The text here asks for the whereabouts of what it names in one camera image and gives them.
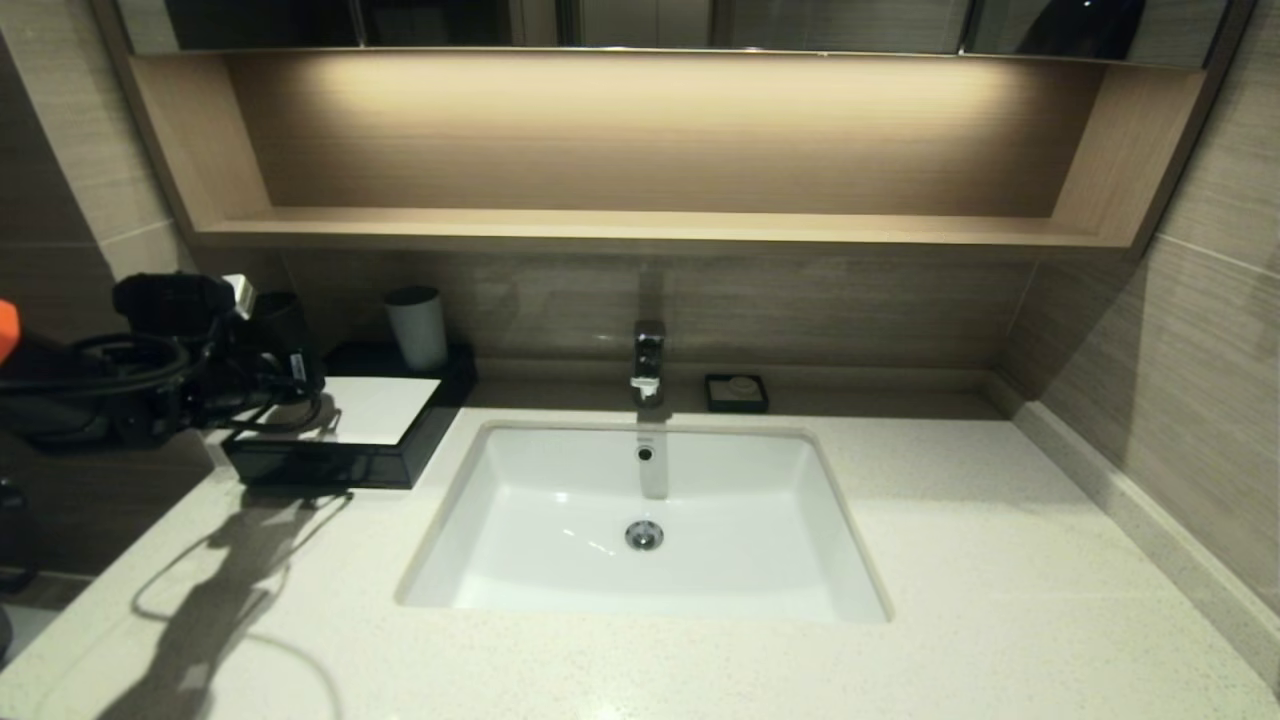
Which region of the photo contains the dark metal tumbler cup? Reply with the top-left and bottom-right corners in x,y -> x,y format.
250,290 -> 319,386

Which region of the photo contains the black box drawer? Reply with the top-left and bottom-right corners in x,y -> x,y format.
226,443 -> 408,491

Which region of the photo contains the black storage box housing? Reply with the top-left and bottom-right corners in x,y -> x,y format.
222,343 -> 478,491

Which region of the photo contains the grey white cup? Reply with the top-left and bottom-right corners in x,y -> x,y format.
385,286 -> 448,372

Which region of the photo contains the chrome faucet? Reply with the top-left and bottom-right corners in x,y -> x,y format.
630,320 -> 668,406

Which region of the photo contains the black soap dish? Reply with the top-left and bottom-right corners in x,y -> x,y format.
705,374 -> 770,414

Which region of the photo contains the white ceramic sink basin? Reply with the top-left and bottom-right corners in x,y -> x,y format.
395,420 -> 893,626

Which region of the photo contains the mirror cabinet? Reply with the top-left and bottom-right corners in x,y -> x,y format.
110,0 -> 1241,66

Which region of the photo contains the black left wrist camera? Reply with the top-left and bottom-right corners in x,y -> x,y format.
112,272 -> 259,346

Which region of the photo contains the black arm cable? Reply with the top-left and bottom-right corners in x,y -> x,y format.
0,333 -> 193,396

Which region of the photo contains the wooden wall shelf niche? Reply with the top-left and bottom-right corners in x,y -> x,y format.
90,45 -> 1251,261

